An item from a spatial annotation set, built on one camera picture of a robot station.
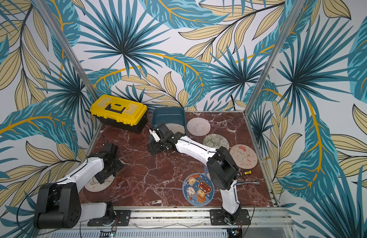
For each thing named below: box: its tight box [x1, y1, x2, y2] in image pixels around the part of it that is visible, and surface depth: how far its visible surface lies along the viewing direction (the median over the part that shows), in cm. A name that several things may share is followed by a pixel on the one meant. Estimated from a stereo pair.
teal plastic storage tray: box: [151, 107, 187, 135], surface depth 114 cm
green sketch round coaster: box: [202, 133, 230, 151], surface depth 105 cm
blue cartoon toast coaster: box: [182, 173, 216, 207], surface depth 84 cm
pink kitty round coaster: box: [186, 117, 211, 137], surface depth 112 cm
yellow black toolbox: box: [90, 94, 148, 133], surface depth 99 cm
